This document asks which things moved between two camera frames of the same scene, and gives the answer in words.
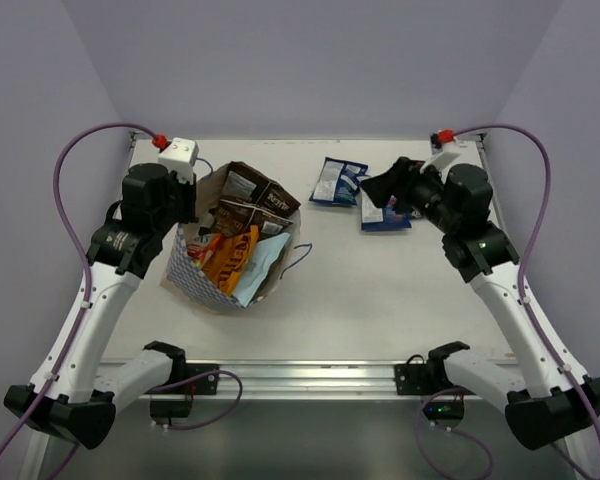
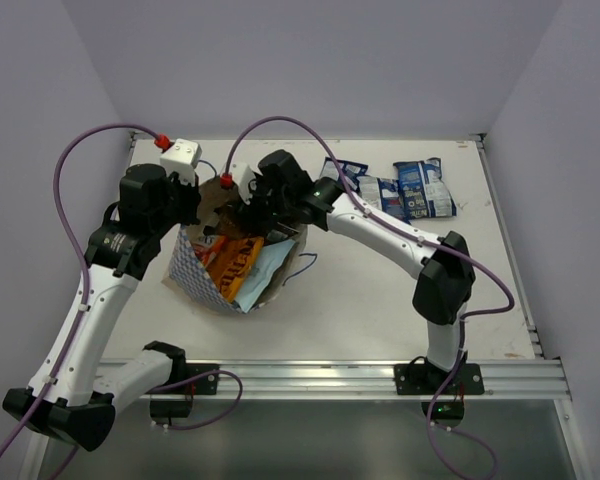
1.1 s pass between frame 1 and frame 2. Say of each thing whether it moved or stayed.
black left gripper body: stayed
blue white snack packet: stayed
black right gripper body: moved
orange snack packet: stayed
